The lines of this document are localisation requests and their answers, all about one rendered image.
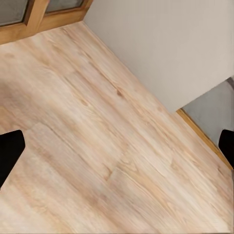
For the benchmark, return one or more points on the fixed window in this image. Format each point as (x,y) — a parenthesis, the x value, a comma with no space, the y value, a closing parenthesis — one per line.
(211,113)

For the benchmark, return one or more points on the door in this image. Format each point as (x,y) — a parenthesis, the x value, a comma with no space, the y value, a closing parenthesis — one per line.
(20,19)

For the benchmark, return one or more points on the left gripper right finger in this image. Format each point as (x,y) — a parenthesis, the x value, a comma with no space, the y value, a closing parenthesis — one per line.
(226,145)

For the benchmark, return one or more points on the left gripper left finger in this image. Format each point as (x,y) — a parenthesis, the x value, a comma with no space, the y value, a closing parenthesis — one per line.
(12,145)

